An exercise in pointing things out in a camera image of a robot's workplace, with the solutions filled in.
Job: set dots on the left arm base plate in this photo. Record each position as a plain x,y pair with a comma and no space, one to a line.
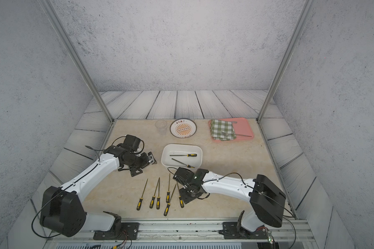
124,231

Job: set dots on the aluminium frame post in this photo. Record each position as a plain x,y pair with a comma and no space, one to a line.
62,34
298,30

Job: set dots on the right aluminium frame post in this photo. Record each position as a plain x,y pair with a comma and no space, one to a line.
298,30

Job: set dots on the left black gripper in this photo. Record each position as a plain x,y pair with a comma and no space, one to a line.
146,162

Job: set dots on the left aluminium frame post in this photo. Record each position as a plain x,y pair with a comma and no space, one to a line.
62,34

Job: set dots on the round orange patterned plate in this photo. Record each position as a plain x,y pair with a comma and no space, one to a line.
183,128

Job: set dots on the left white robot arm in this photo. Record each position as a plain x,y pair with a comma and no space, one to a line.
62,210

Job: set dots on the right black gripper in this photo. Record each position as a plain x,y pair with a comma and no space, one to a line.
184,197

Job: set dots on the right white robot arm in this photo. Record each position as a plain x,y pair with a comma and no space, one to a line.
266,199

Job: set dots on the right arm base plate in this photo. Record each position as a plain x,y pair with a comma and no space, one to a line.
231,230

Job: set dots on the aluminium front rail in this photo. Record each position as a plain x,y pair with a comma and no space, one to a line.
203,233

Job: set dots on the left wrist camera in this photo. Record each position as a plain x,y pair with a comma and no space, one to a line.
131,144

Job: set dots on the clear plastic cup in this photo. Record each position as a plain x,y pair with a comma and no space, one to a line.
161,127

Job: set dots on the green checkered cloth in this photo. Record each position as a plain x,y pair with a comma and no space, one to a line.
221,130

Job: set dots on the pink plastic tray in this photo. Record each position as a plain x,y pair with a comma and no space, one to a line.
241,127

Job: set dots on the white rectangular storage box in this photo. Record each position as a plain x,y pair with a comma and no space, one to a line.
179,149

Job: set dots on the low slanted yellow-black file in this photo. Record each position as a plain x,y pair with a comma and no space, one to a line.
169,203

